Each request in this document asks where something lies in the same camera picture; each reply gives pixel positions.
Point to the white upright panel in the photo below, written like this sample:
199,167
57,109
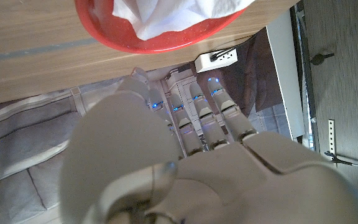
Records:
284,77

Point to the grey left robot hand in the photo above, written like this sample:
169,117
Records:
228,180

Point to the white paper towel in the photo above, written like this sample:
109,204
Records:
172,15

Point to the red bowl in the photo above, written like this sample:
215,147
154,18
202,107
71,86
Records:
117,34

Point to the printed living room backdrop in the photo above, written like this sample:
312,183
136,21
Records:
26,140

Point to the white power strip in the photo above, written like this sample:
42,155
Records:
219,62

